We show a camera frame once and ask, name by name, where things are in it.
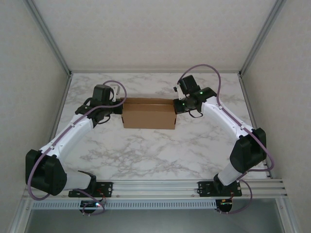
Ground aluminium table edge rail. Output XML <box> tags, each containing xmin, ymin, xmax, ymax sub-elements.
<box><xmin>70</xmin><ymin>70</ymin><xmax>241</xmax><ymax>74</ymax></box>
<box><xmin>36</xmin><ymin>72</ymin><xmax>74</xmax><ymax>180</ymax></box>
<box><xmin>237</xmin><ymin>73</ymin><xmax>272</xmax><ymax>180</ymax></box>

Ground small controller circuit board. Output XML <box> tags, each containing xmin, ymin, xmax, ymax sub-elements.
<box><xmin>217</xmin><ymin>199</ymin><xmax>234</xmax><ymax>212</ymax></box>
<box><xmin>80</xmin><ymin>200</ymin><xmax>102</xmax><ymax>210</ymax></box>

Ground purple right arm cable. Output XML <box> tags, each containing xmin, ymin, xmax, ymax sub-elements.
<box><xmin>177</xmin><ymin>64</ymin><xmax>275</xmax><ymax>216</ymax></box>

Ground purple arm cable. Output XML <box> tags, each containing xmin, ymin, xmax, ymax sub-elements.
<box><xmin>177</xmin><ymin>64</ymin><xmax>275</xmax><ymax>216</ymax></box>
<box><xmin>27</xmin><ymin>80</ymin><xmax>129</xmax><ymax>216</ymax></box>

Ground grey metal panel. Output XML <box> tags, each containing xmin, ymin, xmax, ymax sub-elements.
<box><xmin>24</xmin><ymin>209</ymin><xmax>286</xmax><ymax>233</ymax></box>

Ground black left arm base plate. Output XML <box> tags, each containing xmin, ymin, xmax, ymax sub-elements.
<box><xmin>69</xmin><ymin>181</ymin><xmax>114</xmax><ymax>198</ymax></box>

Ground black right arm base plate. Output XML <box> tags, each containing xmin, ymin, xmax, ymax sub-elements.
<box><xmin>198</xmin><ymin>181</ymin><xmax>243</xmax><ymax>197</ymax></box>

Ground aluminium mounting rail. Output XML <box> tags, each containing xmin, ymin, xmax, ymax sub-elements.
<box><xmin>24</xmin><ymin>179</ymin><xmax>289</xmax><ymax>200</ymax></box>

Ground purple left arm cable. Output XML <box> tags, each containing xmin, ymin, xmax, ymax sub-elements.
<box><xmin>27</xmin><ymin>80</ymin><xmax>129</xmax><ymax>216</ymax></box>

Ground grey slotted cable duct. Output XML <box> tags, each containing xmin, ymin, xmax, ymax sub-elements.
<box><xmin>31</xmin><ymin>200</ymin><xmax>217</xmax><ymax>210</ymax></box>

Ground aluminium frame post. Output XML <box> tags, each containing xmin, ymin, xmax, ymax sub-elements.
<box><xmin>23</xmin><ymin>0</ymin><xmax>73</xmax><ymax>76</ymax></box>
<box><xmin>8</xmin><ymin>197</ymin><xmax>33</xmax><ymax>233</ymax></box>
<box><xmin>239</xmin><ymin>0</ymin><xmax>288</xmax><ymax>77</ymax></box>
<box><xmin>276</xmin><ymin>198</ymin><xmax>302</xmax><ymax>233</ymax></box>

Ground brown cardboard paper box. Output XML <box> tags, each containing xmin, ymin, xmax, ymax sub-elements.
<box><xmin>121</xmin><ymin>97</ymin><xmax>177</xmax><ymax>131</ymax></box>

